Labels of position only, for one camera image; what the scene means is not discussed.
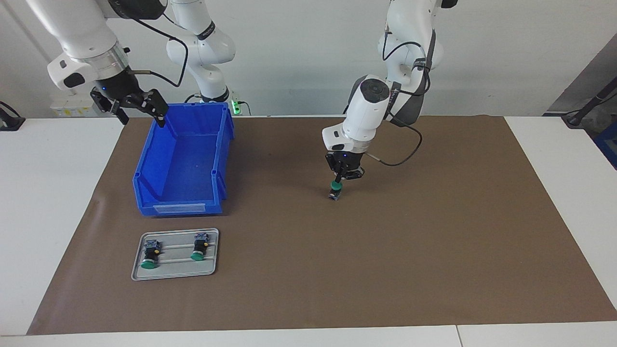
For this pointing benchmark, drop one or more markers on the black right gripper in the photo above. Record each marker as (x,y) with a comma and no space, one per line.
(120,91)

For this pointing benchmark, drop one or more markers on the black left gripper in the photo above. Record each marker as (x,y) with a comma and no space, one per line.
(352,160)

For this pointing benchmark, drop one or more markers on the green push button switch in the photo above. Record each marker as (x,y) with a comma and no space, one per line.
(150,254)
(199,246)
(335,187)

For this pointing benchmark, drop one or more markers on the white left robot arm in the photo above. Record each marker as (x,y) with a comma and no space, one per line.
(366,111)

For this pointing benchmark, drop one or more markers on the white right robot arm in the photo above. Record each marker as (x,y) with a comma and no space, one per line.
(77,33)

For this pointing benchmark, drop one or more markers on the blue plastic storage bin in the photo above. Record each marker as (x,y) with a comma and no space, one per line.
(188,164)

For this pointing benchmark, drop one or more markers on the brown table mat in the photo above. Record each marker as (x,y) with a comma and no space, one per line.
(409,250)

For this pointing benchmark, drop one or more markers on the black table clamp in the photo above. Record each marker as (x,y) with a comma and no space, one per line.
(9,120)

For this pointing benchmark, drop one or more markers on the grey metal tray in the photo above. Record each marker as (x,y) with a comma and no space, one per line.
(178,267)

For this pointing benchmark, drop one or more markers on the black stand pole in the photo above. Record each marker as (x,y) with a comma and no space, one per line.
(590,103)

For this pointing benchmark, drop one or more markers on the blue crate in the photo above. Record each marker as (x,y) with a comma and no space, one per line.
(608,144)

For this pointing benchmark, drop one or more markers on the white wall socket box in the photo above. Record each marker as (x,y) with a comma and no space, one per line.
(65,110)

